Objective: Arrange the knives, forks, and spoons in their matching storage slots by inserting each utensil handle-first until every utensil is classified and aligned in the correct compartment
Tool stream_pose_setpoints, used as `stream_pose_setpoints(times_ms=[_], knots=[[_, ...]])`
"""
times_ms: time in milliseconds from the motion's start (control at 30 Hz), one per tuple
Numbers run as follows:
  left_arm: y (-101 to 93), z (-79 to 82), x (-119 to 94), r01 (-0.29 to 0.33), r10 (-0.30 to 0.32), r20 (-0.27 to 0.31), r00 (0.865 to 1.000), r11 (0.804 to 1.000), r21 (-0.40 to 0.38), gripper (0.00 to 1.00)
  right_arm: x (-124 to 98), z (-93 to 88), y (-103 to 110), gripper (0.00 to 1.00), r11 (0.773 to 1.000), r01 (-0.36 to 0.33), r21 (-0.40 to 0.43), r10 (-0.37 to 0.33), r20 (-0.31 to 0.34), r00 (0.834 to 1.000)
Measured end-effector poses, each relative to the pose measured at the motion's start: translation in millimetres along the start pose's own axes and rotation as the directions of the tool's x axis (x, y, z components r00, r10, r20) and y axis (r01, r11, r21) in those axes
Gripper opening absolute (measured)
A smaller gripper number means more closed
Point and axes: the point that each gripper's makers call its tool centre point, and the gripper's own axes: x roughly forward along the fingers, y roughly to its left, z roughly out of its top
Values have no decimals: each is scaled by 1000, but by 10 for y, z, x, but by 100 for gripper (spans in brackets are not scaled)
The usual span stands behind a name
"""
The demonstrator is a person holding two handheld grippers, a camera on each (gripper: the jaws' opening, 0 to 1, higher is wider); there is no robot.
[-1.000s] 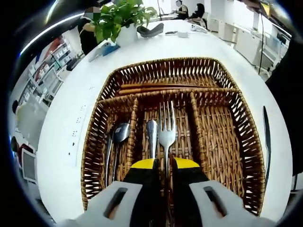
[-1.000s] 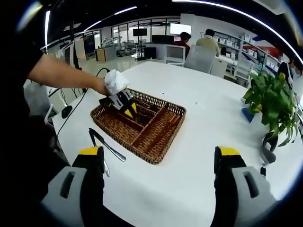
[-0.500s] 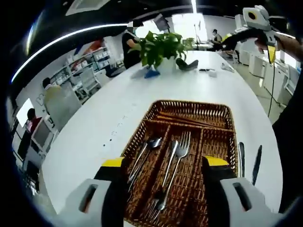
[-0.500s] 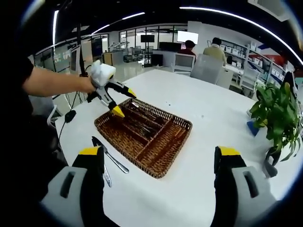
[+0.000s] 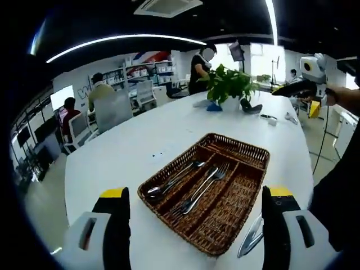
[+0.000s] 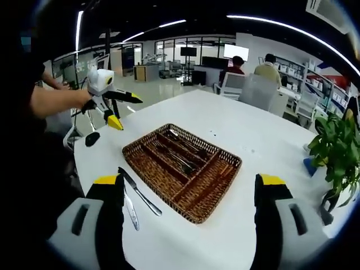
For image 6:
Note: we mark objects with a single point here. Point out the brown wicker storage tray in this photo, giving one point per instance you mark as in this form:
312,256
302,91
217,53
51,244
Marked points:
202,202

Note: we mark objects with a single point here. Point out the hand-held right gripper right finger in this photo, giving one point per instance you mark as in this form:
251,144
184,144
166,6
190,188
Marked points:
292,233

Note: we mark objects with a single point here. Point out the person's dark clothing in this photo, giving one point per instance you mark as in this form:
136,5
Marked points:
22,154

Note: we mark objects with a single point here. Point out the wooden cabinet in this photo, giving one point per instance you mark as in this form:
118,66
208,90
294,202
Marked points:
146,73

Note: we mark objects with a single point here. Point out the ceiling light strip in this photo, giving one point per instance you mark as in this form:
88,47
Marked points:
79,31
171,24
253,18

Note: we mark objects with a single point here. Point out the white wall screen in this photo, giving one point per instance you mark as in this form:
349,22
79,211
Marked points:
236,52

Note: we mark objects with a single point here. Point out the white grey office chair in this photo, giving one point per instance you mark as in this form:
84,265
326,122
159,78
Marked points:
73,136

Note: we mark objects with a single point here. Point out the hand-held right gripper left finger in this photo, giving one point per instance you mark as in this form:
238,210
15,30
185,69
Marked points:
81,233

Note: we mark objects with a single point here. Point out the person's left hand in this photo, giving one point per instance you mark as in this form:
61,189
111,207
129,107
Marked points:
87,102

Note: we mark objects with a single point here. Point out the white mesh office chair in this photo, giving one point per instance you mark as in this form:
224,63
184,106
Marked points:
232,84
308,107

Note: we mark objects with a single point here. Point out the ceiling air conditioner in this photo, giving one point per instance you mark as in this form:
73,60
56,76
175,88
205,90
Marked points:
329,14

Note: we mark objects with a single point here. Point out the blue standing banner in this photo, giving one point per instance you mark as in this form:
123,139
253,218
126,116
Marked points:
128,60

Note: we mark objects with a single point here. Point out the silver spoon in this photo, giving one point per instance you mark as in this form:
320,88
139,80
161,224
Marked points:
171,135

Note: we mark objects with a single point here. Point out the black monitor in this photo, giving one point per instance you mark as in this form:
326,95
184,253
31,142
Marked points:
215,62

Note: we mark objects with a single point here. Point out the green potted plant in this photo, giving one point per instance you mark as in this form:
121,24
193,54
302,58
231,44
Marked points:
337,152

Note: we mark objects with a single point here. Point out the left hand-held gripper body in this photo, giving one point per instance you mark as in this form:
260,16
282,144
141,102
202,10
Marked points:
99,81

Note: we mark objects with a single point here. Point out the white storage shelves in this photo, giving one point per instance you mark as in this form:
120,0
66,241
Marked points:
317,81

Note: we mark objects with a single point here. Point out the silver knife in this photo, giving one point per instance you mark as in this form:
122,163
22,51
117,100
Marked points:
132,211
140,192

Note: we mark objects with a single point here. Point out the black computer mouse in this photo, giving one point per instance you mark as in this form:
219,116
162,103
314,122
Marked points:
92,139

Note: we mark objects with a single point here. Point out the black and grey object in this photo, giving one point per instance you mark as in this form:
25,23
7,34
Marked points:
326,216

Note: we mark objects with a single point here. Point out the black television on stand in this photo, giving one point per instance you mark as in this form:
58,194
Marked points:
188,51

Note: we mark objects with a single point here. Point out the small blue cloth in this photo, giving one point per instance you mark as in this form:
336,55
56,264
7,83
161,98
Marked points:
310,167

